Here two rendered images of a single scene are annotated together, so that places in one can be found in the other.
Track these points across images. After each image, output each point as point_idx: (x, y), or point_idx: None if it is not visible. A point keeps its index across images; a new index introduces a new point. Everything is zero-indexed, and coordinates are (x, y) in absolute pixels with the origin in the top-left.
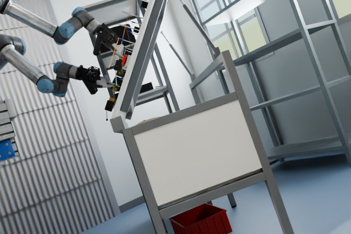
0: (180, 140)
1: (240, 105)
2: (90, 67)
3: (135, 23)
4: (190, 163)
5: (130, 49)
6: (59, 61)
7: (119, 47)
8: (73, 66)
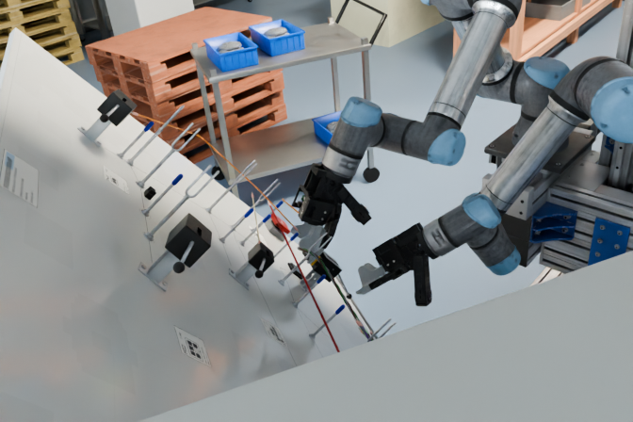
0: None
1: None
2: (392, 237)
3: (245, 218)
4: None
5: (282, 249)
6: (473, 197)
7: (301, 229)
8: (436, 219)
